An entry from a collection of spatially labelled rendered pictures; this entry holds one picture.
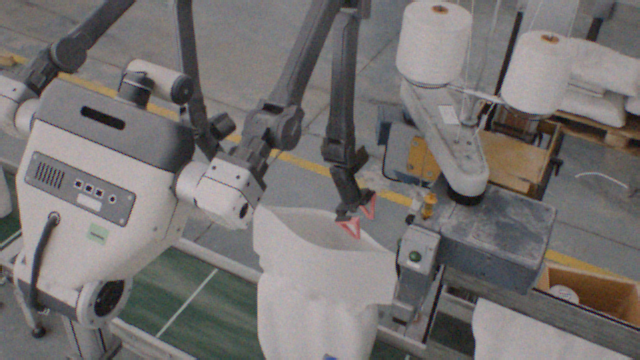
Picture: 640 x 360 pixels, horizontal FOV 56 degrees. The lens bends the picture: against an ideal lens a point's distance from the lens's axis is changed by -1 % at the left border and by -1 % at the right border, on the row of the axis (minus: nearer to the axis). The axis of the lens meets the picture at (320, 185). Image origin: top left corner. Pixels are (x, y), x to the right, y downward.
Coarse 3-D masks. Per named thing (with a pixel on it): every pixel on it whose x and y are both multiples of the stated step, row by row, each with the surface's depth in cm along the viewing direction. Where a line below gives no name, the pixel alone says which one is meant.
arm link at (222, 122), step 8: (200, 120) 171; (208, 120) 177; (216, 120) 176; (224, 120) 178; (232, 120) 179; (200, 128) 171; (208, 128) 172; (216, 128) 176; (224, 128) 177; (232, 128) 179; (224, 136) 178
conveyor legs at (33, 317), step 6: (24, 312) 254; (30, 312) 252; (36, 312) 255; (30, 318) 255; (36, 318) 256; (30, 324) 259; (36, 324) 258; (42, 324) 261; (36, 330) 263; (42, 330) 265; (36, 336) 262; (42, 336) 263
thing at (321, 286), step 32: (256, 224) 188; (288, 224) 187; (320, 224) 186; (288, 256) 182; (320, 256) 173; (352, 256) 172; (384, 256) 171; (288, 288) 189; (320, 288) 181; (352, 288) 180; (384, 288) 179; (288, 320) 195; (320, 320) 187; (352, 320) 183; (288, 352) 205; (320, 352) 196; (352, 352) 192
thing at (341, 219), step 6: (342, 216) 163; (348, 216) 161; (336, 222) 162; (342, 222) 162; (348, 222) 161; (354, 222) 160; (342, 228) 164; (348, 228) 164; (354, 234) 165; (360, 234) 164
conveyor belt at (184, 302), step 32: (160, 256) 253; (160, 288) 240; (192, 288) 242; (224, 288) 243; (256, 288) 244; (128, 320) 228; (160, 320) 229; (192, 320) 230; (224, 320) 231; (256, 320) 232; (192, 352) 219; (224, 352) 220; (256, 352) 221; (384, 352) 225
